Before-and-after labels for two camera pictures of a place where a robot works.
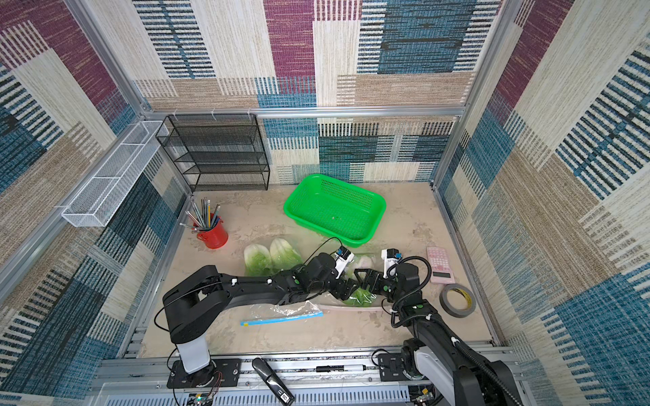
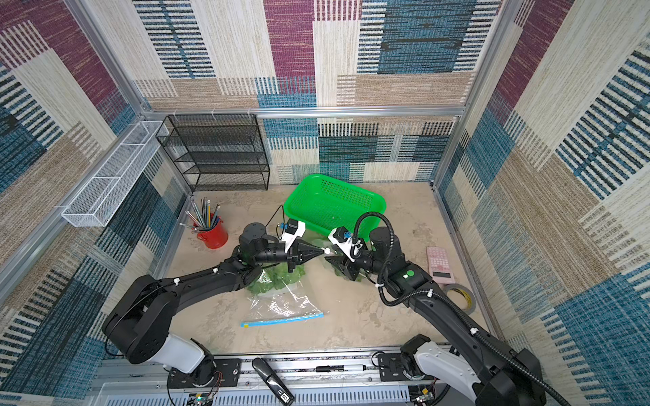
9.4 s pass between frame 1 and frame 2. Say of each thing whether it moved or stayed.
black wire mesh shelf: stayed
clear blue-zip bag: stayed
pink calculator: stayed
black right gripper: moved
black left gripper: moved
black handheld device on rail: stayed
